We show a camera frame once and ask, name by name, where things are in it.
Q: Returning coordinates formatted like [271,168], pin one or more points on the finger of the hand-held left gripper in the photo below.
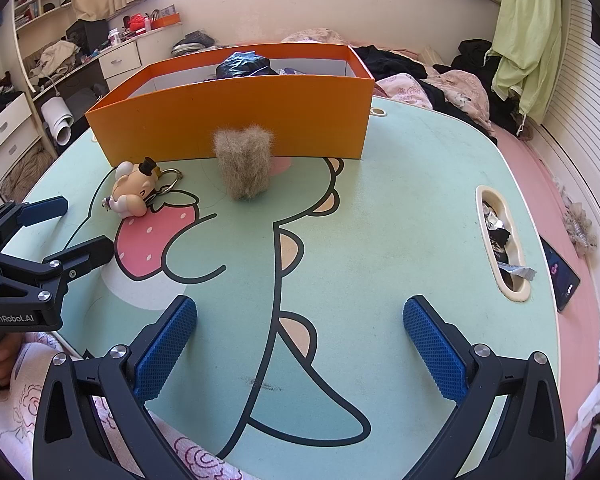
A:
[45,208]
[85,254]

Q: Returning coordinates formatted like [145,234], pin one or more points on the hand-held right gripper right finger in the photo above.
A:
[435,350]

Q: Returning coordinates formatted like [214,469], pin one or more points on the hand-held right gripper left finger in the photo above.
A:
[165,350]

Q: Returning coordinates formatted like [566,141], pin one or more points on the beige furry pompom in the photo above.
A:
[245,165]

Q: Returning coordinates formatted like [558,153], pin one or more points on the orange cardboard box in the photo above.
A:
[230,115]

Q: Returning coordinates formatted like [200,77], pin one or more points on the black plastic bag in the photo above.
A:
[242,65]

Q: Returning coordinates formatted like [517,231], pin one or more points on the green cartoon print desktop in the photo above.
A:
[380,235]

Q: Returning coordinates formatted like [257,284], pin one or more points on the person's left hand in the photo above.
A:
[7,355]

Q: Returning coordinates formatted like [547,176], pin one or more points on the white drawer cabinet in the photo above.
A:
[5,130]

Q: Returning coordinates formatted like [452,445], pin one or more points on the white paper roll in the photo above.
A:
[57,115]

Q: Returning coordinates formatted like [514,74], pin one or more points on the rose print pink cloth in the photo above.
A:
[10,410]

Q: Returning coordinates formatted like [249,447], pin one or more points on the silver packet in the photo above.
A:
[517,271]

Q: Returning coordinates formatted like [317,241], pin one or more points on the black wrapper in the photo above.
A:
[500,242]

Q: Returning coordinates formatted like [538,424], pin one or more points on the crumpled silver foil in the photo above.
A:
[491,216]

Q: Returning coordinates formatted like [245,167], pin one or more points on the smartphone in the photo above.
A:
[560,275]

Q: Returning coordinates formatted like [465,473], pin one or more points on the beige crumpled cloth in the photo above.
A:
[55,57]

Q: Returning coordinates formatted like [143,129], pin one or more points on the white desk drawers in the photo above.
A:
[120,60]

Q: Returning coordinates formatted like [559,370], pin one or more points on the grey fuzzy tuft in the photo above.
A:
[577,225]

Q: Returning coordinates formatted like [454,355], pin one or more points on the white shelf unit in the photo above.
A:
[35,10]

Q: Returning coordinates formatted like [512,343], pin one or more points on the pink bed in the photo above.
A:
[535,170]

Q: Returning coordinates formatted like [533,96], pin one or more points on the red object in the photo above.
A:
[138,22]

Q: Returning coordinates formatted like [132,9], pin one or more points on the small orange tray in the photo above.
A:
[166,20]

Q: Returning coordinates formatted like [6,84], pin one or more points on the grey patterned cloth pile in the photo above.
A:
[195,42]

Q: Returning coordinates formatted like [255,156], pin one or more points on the pink floral blanket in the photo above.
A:
[455,90]

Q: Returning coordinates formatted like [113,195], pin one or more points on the white slatted panel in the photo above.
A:
[585,110]

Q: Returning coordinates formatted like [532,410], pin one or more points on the black clothes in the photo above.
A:
[385,62]

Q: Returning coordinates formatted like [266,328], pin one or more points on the black garment pile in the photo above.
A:
[475,55]

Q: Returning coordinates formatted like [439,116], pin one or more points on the light green curtain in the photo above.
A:
[525,25]

